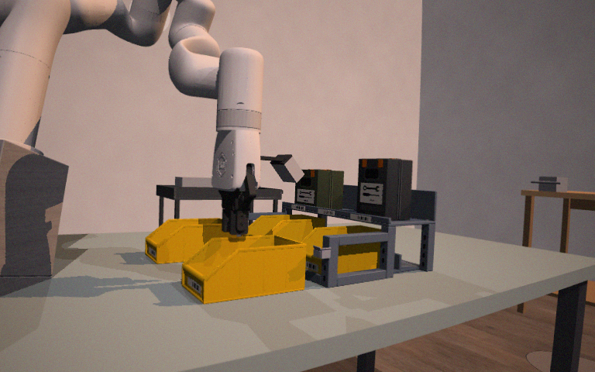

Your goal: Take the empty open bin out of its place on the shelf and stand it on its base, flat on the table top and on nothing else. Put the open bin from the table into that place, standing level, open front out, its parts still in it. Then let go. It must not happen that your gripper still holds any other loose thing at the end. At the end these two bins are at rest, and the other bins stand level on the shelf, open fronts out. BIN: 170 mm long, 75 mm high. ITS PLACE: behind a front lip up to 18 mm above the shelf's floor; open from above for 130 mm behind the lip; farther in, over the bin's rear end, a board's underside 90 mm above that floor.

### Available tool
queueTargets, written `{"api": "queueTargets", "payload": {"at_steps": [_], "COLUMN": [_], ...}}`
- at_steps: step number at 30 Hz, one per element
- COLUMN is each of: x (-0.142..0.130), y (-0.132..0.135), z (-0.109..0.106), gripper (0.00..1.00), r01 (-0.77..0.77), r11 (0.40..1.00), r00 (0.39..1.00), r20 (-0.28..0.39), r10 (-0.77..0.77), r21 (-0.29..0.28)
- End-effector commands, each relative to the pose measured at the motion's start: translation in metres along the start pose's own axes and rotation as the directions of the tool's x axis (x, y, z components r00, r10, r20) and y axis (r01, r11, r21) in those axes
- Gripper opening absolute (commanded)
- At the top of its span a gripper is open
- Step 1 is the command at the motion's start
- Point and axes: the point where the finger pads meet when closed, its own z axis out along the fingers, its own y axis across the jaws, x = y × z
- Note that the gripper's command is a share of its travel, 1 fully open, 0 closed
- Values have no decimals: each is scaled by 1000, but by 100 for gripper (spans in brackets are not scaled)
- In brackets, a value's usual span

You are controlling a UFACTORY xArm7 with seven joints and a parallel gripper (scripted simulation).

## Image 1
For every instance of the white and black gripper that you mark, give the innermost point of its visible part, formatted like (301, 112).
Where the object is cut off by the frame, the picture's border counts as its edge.
(236, 161)

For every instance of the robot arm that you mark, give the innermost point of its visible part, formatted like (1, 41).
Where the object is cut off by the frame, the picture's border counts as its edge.
(32, 31)

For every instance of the dark grey tool case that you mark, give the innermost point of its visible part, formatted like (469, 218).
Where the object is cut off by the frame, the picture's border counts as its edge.
(384, 188)

